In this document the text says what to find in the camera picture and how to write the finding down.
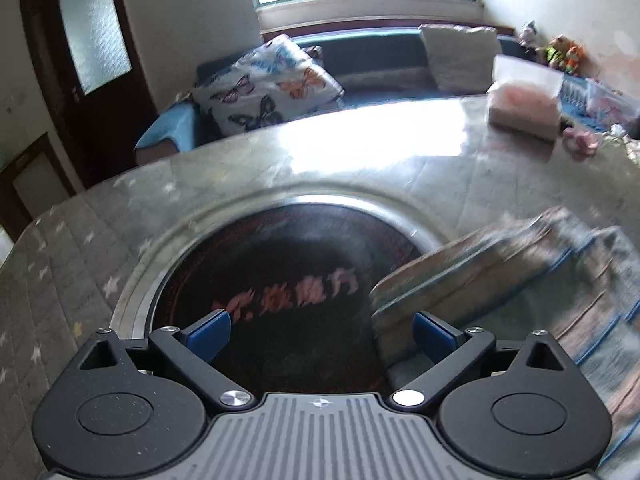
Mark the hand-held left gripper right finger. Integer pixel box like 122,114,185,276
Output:
390,310,584,411

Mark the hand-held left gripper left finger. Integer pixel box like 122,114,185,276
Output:
65,308,256,411

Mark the blue striped shirt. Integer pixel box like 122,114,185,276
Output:
369,207,640,467

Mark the round black inset cooktop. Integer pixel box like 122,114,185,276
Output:
107,187,441,397

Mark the grey quilted star table cover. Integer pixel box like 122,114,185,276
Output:
0,95,640,480

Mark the light blue cushion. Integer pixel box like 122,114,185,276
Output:
135,102,197,154

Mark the dark wooden cabinet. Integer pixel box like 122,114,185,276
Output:
0,132,84,244

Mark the dark door with frosted glass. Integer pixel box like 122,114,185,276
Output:
19,0,161,189

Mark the pink tissue box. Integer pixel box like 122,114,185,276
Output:
486,55,564,142

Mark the small pink cloth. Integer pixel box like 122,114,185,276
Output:
562,127,599,157

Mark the butterfly print pillow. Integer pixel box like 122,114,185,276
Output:
192,34,346,137

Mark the beige pillow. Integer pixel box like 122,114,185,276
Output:
417,23,503,95

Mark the blue bench sofa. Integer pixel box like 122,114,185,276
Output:
135,27,640,166

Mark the clear plastic container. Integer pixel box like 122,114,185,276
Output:
585,80,634,126

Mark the brown plush toy yellow vest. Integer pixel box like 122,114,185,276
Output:
545,35,571,69

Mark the orange plush toy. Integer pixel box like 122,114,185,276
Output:
565,45,586,77

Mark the black and white plush toy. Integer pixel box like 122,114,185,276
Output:
517,20,539,51

